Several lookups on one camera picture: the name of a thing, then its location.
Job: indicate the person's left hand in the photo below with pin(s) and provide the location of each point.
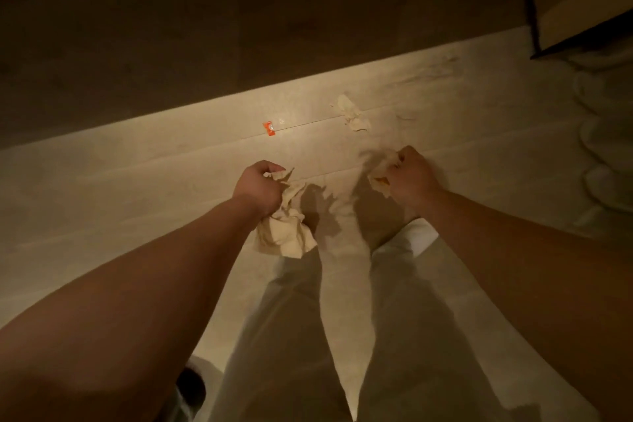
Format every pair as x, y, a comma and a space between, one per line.
257, 188

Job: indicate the person's right hand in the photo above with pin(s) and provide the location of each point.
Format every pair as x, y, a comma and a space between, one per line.
413, 177

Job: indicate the person's right fingers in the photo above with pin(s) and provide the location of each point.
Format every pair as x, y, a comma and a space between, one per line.
394, 172

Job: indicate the person's left thumb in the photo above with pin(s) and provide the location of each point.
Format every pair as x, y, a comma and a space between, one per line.
271, 166

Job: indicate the small white tissue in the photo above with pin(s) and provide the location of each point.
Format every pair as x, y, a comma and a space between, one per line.
382, 174

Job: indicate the large white tissue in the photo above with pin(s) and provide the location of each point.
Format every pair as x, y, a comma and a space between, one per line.
287, 226

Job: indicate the person's right forearm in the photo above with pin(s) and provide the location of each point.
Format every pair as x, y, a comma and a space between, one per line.
539, 278

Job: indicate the person's left forearm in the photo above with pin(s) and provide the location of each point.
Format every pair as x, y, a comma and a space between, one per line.
123, 313

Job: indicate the orange wrapper scrap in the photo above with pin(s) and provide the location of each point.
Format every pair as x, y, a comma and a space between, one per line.
269, 128

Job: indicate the person's white slipper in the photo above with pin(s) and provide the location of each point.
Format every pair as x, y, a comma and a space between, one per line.
415, 236

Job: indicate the crumpled tissue scrap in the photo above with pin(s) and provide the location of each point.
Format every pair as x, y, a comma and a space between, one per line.
352, 113

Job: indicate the person's light trousers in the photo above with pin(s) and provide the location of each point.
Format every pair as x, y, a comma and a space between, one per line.
346, 337

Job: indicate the dark shoe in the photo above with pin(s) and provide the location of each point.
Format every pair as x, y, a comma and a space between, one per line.
190, 389

